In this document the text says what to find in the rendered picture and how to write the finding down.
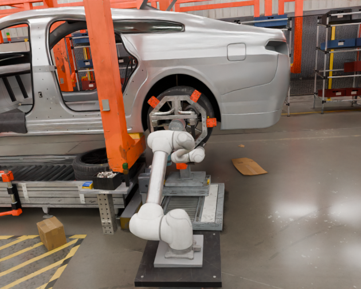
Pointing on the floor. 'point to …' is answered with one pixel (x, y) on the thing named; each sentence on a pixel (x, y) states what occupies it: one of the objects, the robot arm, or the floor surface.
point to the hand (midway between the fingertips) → (201, 143)
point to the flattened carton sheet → (247, 166)
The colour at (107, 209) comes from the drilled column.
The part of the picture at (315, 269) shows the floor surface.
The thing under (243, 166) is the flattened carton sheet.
